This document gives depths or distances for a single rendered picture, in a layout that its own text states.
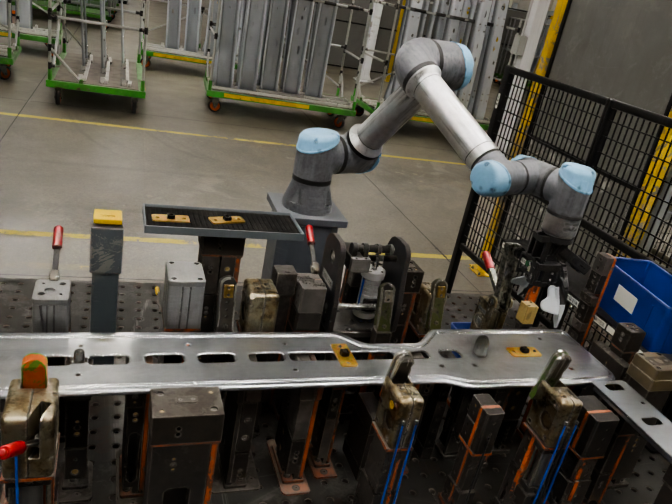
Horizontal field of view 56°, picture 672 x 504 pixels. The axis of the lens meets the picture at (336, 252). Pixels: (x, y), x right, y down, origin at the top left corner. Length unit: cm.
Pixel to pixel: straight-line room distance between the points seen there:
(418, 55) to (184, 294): 76
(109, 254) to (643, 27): 301
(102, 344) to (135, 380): 13
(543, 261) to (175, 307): 80
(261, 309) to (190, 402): 34
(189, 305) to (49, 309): 27
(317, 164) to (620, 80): 234
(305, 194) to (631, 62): 237
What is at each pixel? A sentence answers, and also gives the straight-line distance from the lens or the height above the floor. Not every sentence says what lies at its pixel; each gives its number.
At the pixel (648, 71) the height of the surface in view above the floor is 161.
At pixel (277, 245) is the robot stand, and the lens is 185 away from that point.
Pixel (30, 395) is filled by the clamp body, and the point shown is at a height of 106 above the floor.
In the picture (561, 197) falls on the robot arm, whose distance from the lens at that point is 141.
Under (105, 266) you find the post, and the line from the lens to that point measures 151.
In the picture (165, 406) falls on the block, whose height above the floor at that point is 103.
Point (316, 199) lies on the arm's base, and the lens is 182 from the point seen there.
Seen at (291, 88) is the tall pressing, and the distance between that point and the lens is 852.
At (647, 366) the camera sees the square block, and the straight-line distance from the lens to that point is 165.
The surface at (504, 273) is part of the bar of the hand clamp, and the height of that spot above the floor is 114.
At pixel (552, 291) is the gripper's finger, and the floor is 119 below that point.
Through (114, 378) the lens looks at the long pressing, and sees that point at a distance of 123.
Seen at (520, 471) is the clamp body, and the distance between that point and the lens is 152.
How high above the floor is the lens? 172
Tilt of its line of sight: 23 degrees down
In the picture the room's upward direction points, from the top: 11 degrees clockwise
